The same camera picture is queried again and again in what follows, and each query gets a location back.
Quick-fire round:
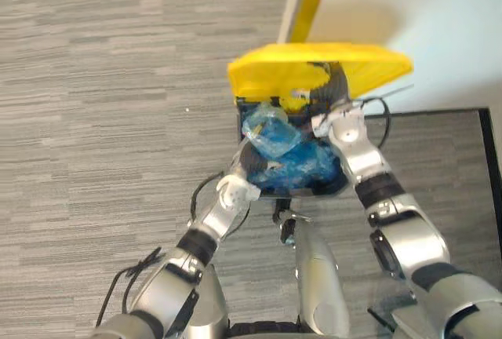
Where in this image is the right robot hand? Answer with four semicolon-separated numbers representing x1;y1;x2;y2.
289;61;355;120

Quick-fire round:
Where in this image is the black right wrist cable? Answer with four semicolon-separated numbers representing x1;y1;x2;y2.
352;97;392;148

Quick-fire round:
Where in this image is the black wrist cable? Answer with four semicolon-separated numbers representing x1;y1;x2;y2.
189;171;252;235
352;97;392;148

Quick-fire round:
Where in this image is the blue plastic trash bag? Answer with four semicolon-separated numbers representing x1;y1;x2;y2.
240;102;347;195

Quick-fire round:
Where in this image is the white wall corner trim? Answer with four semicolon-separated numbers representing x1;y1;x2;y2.
275;0;315;44

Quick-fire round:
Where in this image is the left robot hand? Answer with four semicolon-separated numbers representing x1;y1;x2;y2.
237;144;284;178

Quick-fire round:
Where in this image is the black left upper arm cable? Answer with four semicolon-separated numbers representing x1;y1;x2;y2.
95;246;166;329

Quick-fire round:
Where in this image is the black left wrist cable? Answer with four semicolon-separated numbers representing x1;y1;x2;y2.
189;171;252;235

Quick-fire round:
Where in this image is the dark robot torso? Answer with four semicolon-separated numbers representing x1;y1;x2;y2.
226;320;301;339

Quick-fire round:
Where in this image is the black large trash can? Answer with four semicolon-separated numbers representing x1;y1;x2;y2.
234;94;351;201

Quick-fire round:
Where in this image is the yellow wall corner strip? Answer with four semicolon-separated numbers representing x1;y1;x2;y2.
288;0;339;44

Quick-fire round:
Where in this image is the yellow trash can lid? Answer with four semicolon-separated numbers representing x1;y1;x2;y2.
227;42;415;115

